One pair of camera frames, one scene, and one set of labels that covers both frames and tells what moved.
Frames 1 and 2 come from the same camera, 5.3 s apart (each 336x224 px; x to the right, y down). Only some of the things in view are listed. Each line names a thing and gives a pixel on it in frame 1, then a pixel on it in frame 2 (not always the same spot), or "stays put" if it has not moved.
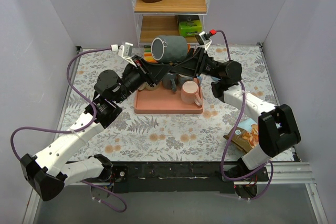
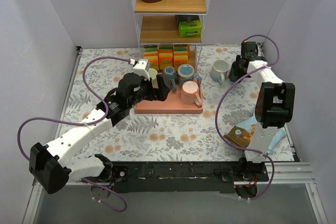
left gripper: x=146 y=70 to x=154 y=91
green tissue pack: x=190 y=28 stays put
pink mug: x=189 y=91 stays put
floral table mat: x=130 y=137 stays put
